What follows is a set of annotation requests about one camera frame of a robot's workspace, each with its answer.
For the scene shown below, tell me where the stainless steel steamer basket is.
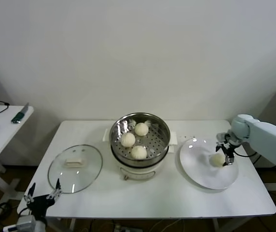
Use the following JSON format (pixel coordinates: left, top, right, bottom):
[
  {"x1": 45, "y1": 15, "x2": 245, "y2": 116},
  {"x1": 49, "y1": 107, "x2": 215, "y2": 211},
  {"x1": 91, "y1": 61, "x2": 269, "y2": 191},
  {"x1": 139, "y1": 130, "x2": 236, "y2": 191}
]
[{"x1": 109, "y1": 112, "x2": 171, "y2": 163}]

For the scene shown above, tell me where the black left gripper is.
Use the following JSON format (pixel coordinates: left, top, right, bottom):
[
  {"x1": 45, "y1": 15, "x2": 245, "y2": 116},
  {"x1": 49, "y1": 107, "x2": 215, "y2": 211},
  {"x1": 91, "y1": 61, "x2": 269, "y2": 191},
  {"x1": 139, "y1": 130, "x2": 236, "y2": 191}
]
[{"x1": 23, "y1": 179, "x2": 63, "y2": 218}]

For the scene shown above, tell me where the green handled knife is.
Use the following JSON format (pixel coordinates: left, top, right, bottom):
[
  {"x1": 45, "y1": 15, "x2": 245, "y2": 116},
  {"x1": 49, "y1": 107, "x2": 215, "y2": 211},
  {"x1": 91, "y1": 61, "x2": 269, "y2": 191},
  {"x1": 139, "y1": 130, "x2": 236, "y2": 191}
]
[{"x1": 11, "y1": 102, "x2": 30, "y2": 124}]

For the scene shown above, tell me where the white side table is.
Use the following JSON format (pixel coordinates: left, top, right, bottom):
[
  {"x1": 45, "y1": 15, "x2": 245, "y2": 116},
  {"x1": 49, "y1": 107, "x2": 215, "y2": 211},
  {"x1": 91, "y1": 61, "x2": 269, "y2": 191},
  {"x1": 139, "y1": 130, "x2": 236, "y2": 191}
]
[{"x1": 0, "y1": 105, "x2": 35, "y2": 201}]

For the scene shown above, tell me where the round white plate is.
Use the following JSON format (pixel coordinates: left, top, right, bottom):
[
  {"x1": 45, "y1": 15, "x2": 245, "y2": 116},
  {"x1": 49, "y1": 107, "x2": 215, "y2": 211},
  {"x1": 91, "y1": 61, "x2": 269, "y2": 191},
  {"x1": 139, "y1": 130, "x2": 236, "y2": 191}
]
[{"x1": 178, "y1": 137, "x2": 239, "y2": 190}]

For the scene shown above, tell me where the white electric cooking pot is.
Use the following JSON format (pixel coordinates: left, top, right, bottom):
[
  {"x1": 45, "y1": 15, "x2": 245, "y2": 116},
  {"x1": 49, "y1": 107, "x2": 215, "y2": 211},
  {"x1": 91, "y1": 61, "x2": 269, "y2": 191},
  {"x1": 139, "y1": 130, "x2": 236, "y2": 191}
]
[{"x1": 103, "y1": 128, "x2": 179, "y2": 181}]

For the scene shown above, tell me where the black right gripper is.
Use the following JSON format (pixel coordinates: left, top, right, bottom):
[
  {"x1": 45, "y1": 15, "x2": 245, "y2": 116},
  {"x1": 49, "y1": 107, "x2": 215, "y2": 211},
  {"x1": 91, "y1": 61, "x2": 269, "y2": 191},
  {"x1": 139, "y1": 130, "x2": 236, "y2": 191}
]
[{"x1": 215, "y1": 141, "x2": 235, "y2": 167}]

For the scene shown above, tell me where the floor power strip with cables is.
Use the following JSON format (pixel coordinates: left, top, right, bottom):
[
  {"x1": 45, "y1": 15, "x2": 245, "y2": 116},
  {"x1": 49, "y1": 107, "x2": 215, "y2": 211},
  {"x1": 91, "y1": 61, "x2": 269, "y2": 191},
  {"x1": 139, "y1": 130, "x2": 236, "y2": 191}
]
[{"x1": 0, "y1": 202, "x2": 12, "y2": 218}]

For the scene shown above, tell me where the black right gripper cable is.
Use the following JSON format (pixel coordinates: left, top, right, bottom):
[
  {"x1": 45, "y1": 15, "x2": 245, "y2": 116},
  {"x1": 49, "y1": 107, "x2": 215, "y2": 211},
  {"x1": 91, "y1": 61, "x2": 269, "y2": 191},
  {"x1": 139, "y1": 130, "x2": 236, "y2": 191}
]
[{"x1": 232, "y1": 145, "x2": 257, "y2": 158}]

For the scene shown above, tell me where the round glass pot lid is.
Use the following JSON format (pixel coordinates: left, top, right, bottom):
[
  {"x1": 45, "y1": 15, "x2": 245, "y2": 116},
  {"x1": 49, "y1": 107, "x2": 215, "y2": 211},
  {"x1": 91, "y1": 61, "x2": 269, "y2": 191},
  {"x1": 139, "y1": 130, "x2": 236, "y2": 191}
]
[{"x1": 47, "y1": 144, "x2": 104, "y2": 194}]

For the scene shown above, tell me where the white steamed baozi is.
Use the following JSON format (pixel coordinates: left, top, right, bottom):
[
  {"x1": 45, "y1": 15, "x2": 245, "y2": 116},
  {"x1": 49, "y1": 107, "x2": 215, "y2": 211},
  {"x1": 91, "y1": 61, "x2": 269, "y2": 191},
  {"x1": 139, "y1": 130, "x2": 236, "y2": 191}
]
[
  {"x1": 120, "y1": 132, "x2": 136, "y2": 148},
  {"x1": 130, "y1": 145, "x2": 148, "y2": 160},
  {"x1": 134, "y1": 122, "x2": 150, "y2": 137},
  {"x1": 209, "y1": 154, "x2": 227, "y2": 168}
]

